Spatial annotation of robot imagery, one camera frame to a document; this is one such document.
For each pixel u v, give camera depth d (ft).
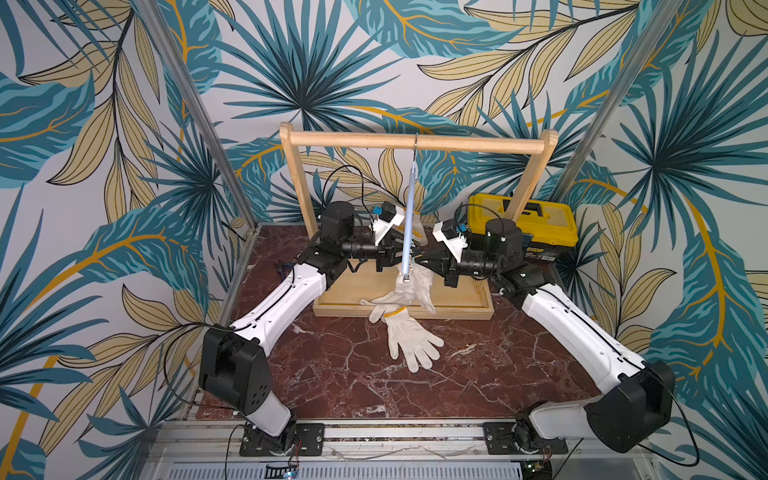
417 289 2.53
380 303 3.12
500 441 2.41
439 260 2.09
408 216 1.70
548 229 3.26
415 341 2.96
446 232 1.93
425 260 2.23
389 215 1.92
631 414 1.30
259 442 2.36
